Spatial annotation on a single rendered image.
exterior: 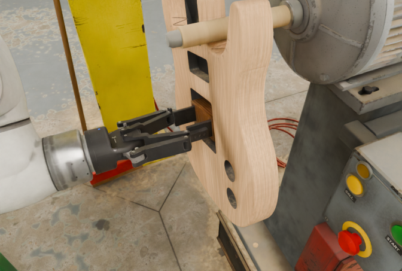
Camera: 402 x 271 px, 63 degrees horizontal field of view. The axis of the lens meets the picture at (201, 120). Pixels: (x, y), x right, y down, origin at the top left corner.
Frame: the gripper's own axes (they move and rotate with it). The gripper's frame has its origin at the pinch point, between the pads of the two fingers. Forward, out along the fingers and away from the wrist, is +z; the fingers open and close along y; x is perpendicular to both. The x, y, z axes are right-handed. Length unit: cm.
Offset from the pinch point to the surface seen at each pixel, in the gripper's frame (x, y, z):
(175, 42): 16.5, 6.3, -4.5
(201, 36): 16.7, 6.8, -0.7
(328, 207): -16.2, 15.5, 16.8
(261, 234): -71, -30, 29
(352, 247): -17.2, 23.6, 14.2
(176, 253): -94, -58, 0
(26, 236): -83, -93, -64
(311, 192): -38, -9, 34
